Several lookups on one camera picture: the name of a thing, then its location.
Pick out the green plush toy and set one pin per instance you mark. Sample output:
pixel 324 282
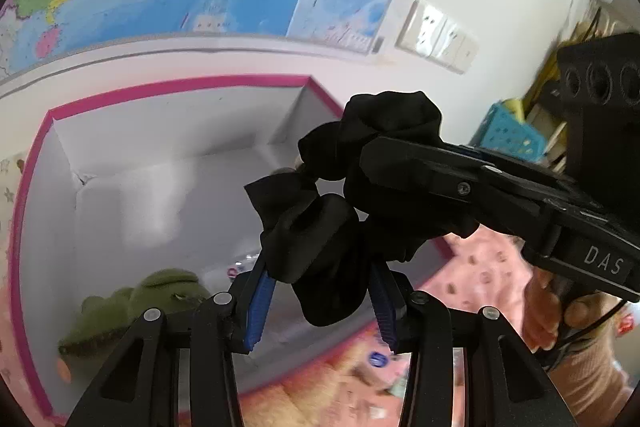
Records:
pixel 130 307

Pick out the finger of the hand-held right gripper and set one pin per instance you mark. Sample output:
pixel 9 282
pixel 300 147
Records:
pixel 525 174
pixel 430 179

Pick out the pink cardboard box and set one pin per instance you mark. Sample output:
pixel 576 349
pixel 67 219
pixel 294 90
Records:
pixel 150 157

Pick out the blue perforated basket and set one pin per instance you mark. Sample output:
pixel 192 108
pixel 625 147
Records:
pixel 510 137

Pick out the person's right hand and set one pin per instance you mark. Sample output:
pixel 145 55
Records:
pixel 547 307

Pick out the white wall socket panel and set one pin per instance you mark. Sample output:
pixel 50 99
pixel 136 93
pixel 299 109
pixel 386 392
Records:
pixel 435 34

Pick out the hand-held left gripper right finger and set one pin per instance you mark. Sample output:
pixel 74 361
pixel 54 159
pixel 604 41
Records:
pixel 385 312

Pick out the person's right forearm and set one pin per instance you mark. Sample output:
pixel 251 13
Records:
pixel 590 382

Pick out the black scrunchie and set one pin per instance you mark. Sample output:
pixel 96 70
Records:
pixel 345 217

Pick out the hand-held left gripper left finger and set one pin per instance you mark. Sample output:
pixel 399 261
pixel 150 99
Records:
pixel 259 304

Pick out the pink printed blanket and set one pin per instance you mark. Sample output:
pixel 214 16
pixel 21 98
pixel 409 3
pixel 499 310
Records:
pixel 480 267

